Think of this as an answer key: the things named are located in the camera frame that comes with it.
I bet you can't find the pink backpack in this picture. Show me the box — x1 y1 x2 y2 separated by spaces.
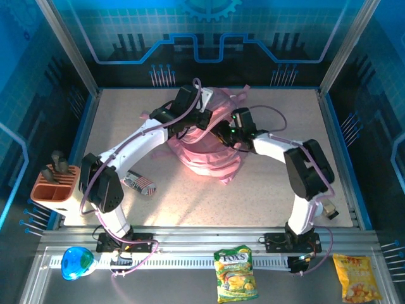
140 84 251 186

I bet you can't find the flag print pouch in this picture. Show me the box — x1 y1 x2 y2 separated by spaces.
120 170 157 198

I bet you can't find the green candy bag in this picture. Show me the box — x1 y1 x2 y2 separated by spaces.
213 244 259 304

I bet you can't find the yellow snack bag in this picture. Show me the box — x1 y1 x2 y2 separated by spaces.
332 253 383 303

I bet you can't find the small tan bottle black cap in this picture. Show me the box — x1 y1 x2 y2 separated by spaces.
322 199 339 221

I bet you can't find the black right connector box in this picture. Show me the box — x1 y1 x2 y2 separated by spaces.
287 255 315 276

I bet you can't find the black connector box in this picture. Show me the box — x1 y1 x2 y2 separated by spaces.
287 255 315 276
109 252 134 274

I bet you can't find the black left connector box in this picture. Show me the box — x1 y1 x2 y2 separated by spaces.
109 252 134 274

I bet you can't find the orange and cream knife block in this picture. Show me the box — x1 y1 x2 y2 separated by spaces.
30 164 84 219

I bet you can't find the blue and green plastic ball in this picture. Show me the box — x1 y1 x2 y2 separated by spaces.
60 246 95 282

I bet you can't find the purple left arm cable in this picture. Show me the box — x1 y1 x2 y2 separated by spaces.
78 77 203 279

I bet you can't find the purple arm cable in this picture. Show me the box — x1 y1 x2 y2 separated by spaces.
78 77 203 279
249 104 333 276

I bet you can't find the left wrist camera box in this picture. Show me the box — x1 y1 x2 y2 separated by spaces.
197 87 213 110

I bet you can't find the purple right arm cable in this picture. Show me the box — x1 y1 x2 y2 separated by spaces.
249 104 333 276

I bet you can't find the aluminium side rail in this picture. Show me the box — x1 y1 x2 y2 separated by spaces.
58 89 103 228
317 89 362 228

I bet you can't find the aluminium cross rail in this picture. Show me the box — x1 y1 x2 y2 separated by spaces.
37 226 382 254

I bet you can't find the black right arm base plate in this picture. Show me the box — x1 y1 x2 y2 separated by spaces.
264 232 322 253

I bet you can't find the aluminium frame post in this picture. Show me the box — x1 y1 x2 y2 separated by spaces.
319 0 380 98
34 0 101 98

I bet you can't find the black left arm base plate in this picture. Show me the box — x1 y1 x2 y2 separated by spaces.
96 233 158 253

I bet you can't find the white slotted cable duct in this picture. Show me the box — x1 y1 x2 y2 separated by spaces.
49 255 292 270

